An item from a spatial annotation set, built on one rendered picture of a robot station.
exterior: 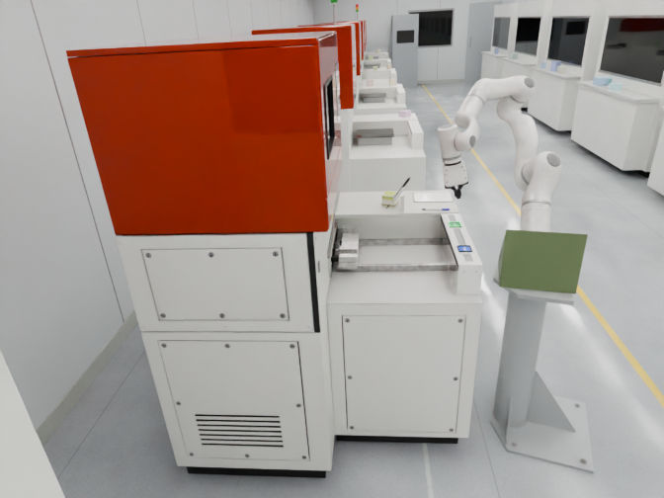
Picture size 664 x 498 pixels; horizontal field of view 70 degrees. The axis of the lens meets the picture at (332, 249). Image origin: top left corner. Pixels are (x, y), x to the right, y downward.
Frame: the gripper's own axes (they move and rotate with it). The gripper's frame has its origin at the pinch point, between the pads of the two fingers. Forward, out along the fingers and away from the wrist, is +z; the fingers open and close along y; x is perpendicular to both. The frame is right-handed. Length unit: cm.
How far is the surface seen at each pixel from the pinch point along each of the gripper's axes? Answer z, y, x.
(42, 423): 56, -223, -45
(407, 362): 53, -36, -46
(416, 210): 11.3, -19.5, 18.2
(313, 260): -13, -58, -66
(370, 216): 7.9, -42.9, 15.3
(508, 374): 82, 6, -31
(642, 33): 16, 281, 427
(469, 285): 24.1, -5.2, -40.0
